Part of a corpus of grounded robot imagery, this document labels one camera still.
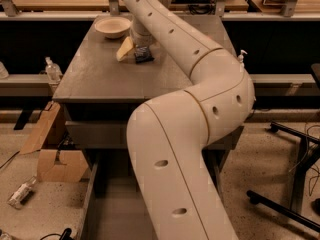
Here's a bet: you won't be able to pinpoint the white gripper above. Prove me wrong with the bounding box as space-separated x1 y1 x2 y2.
116 18 155 61

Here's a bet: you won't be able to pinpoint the dark blue rxbar wrapper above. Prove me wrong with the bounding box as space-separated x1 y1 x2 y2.
134 47 154 64

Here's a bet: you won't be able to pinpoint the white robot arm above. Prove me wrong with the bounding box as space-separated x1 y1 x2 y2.
124 0 255 240

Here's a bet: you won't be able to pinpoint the grey drawer cabinet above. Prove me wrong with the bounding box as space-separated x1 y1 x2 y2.
52 14 257 172

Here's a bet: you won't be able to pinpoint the grey middle drawer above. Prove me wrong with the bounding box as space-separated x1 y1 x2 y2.
65 121 244 150

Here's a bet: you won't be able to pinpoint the grey open bottom drawer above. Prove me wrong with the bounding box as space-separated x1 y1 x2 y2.
77 150 224 240

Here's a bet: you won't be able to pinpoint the white ceramic bowl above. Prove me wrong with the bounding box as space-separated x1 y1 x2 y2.
94 17 131 39

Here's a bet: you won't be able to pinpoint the white pump dispenser bottle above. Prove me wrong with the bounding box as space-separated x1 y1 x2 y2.
238 50 248 70

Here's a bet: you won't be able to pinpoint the brown cardboard box pieces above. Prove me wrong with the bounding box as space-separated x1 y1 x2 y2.
20 102 89 183

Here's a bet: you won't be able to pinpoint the plastic bottle lying on floor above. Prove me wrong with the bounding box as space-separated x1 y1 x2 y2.
7 176 37 209

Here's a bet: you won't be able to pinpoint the black chair base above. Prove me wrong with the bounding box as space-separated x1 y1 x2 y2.
246 122 320 233

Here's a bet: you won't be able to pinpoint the black cable bundle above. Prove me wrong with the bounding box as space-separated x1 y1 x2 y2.
187 2 217 16

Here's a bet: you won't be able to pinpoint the metal shelf rail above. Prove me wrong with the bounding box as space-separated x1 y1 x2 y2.
0 11 320 22

